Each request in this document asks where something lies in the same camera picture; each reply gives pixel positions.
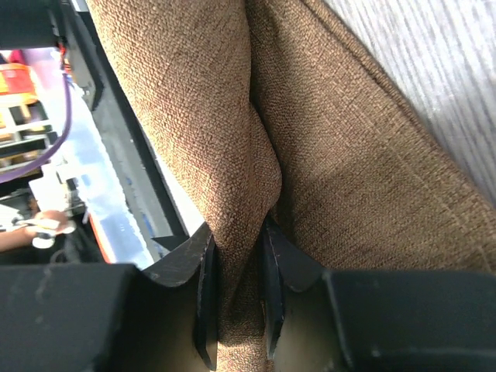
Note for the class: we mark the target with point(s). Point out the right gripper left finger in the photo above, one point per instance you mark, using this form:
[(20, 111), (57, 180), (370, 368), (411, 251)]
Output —
[(113, 317)]

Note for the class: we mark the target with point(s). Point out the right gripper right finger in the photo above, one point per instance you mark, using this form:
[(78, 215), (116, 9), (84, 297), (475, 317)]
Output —
[(319, 319)]

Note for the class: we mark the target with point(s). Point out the brown cloth napkin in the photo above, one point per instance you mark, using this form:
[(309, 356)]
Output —
[(275, 108)]

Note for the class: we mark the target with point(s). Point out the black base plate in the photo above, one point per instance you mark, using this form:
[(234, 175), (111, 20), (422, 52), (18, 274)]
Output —
[(130, 152)]

